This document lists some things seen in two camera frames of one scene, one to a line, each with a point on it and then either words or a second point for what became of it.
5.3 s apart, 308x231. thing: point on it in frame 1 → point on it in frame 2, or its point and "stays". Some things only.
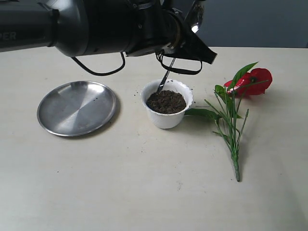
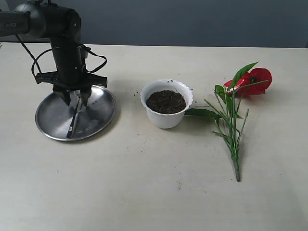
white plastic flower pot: (166, 121) stays
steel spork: (198, 16) → (70, 130)
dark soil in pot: (167, 101) stays
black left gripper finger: (194, 47) → (85, 94)
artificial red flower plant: (249, 79) stays
